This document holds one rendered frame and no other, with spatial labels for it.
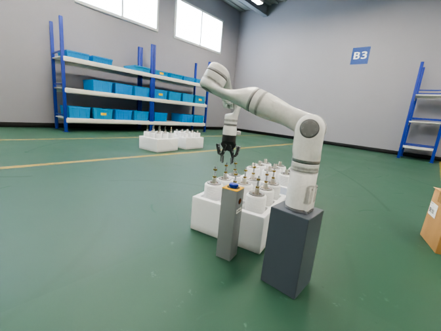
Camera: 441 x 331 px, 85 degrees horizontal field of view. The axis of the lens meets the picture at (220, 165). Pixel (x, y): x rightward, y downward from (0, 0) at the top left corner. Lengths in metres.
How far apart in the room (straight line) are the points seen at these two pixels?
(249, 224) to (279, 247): 0.25
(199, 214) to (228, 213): 0.28
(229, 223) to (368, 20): 7.10
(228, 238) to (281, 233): 0.25
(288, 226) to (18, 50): 5.62
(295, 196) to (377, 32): 6.89
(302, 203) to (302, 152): 0.17
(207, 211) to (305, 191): 0.54
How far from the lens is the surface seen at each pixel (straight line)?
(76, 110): 5.37
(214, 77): 0.97
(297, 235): 0.87
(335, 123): 7.39
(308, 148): 0.83
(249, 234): 1.15
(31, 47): 5.99
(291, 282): 0.96
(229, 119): 1.27
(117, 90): 5.65
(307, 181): 0.85
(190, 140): 3.80
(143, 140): 3.58
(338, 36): 7.81
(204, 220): 1.25
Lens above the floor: 0.61
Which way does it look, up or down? 12 degrees down
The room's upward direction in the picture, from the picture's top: 5 degrees clockwise
